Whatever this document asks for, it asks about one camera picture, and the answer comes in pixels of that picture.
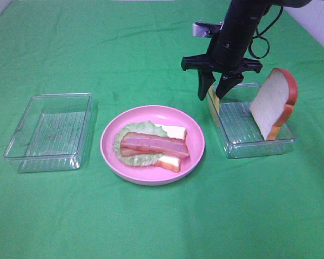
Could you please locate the green lettuce leaf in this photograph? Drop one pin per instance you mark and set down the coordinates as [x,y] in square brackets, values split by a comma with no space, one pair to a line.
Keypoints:
[141,160]

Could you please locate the bread slice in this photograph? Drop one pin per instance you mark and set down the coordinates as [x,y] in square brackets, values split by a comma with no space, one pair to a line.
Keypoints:
[167,162]
[273,105]

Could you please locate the green tablecloth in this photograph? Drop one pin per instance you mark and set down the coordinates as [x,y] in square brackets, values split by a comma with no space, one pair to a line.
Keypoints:
[128,54]

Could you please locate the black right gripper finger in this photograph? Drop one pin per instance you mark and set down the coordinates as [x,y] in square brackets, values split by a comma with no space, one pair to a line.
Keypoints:
[205,80]
[227,82]

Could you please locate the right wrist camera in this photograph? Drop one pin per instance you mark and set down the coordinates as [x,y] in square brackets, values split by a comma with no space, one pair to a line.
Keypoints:
[201,29]

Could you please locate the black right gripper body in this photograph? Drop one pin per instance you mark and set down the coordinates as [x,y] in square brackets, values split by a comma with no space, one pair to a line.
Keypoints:
[221,59]

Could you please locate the left clear plastic tray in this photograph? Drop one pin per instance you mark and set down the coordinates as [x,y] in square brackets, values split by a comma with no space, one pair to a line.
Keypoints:
[51,134]

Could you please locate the bacon strip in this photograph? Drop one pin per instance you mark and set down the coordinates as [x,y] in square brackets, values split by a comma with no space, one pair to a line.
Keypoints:
[149,142]
[132,152]

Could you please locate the pink round plate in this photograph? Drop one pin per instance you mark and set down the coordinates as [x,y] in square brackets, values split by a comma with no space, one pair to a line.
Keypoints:
[151,175]

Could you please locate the yellow cheese slice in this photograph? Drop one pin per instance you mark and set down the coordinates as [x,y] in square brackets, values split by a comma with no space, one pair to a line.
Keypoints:
[214,98]

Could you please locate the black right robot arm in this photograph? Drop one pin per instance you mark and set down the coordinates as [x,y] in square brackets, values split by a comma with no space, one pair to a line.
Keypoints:
[228,44]

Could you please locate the clear plastic tray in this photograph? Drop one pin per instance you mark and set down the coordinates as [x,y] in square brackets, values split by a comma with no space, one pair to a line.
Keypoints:
[51,134]
[239,134]

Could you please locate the right clear plastic tray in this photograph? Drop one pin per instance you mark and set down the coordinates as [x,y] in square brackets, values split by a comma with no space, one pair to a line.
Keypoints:
[239,134]

